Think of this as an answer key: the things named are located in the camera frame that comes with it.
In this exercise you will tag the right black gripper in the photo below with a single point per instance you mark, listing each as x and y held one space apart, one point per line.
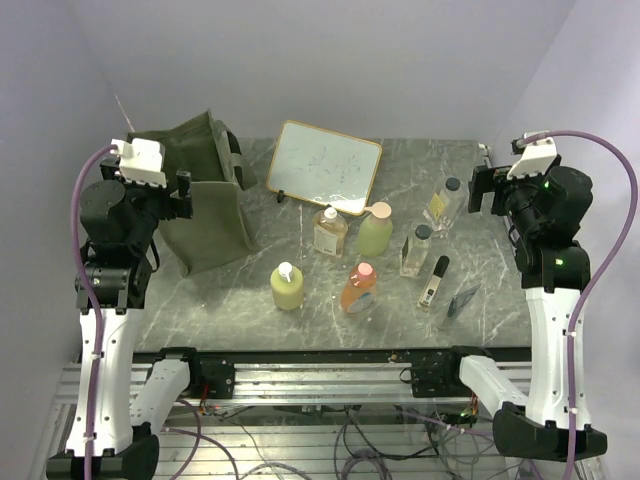
487 179

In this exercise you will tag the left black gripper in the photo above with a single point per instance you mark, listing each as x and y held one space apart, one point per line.
172 205

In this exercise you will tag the yellow pump lotion bottle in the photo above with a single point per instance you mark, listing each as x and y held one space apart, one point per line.
287 286

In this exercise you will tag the amber clear soap bottle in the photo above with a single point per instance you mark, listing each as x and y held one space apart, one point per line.
329 232

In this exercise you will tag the orange bottle pink cap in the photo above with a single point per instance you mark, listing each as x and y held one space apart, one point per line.
359 292

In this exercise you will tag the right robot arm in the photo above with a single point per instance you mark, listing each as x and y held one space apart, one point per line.
551 422

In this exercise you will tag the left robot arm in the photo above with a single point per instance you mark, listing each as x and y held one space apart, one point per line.
115 432

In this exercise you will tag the green canvas bag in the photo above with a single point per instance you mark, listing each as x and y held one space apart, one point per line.
218 233

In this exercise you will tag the clear bottle yellow label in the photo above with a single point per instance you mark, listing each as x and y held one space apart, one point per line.
445 205

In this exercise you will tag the clear square bottle black cap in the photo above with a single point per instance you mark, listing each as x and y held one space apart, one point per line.
415 250

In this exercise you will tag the black beige slim tube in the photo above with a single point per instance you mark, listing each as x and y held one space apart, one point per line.
429 292

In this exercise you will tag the green bottle pink pump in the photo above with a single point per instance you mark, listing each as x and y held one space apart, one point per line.
375 231

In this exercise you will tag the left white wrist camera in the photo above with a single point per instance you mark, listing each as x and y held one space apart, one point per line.
141 161

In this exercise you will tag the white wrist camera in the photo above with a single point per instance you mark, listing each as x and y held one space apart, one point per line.
141 161
537 151

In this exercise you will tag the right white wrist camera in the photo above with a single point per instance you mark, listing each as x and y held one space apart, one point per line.
537 151

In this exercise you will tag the small whiteboard wooden frame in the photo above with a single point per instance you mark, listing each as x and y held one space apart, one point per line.
323 167

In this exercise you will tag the aluminium rail frame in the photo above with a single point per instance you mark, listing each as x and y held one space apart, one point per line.
347 377

